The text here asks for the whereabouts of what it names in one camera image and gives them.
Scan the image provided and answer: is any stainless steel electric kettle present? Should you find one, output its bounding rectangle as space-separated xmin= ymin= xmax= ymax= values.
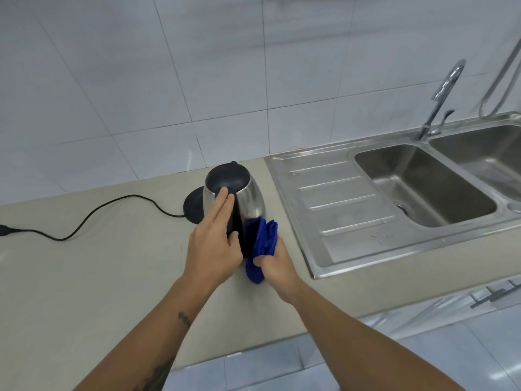
xmin=203 ymin=161 xmax=267 ymax=258

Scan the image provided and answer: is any grey cabinet handle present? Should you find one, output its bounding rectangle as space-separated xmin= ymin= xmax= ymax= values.
xmin=470 ymin=279 xmax=521 ymax=309

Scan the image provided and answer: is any grey flexible hose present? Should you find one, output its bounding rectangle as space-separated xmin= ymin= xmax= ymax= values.
xmin=478 ymin=36 xmax=521 ymax=119

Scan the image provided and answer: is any person's right hand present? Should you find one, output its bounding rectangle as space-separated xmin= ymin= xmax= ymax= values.
xmin=253 ymin=236 xmax=304 ymax=305

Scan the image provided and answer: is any black kettle base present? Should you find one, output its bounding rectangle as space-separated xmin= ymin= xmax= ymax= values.
xmin=183 ymin=186 xmax=205 ymax=224

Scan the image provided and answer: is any blue cleaning cloth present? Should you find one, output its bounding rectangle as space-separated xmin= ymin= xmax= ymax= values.
xmin=244 ymin=217 xmax=279 ymax=285

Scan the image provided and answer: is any black power cord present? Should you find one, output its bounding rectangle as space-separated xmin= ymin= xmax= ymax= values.
xmin=0 ymin=194 xmax=186 ymax=242

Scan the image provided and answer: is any chrome sink faucet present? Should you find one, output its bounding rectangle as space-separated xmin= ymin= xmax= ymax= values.
xmin=414 ymin=59 xmax=466 ymax=143

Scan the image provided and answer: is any person's left hand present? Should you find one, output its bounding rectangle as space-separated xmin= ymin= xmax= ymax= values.
xmin=183 ymin=186 xmax=244 ymax=288

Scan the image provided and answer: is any person's right forearm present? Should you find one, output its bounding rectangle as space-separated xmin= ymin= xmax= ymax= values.
xmin=288 ymin=280 xmax=466 ymax=391

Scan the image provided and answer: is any person's left forearm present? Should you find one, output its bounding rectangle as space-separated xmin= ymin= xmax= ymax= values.
xmin=73 ymin=275 xmax=212 ymax=391

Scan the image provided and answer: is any stainless steel double sink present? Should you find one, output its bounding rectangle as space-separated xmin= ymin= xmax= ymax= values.
xmin=264 ymin=111 xmax=521 ymax=280

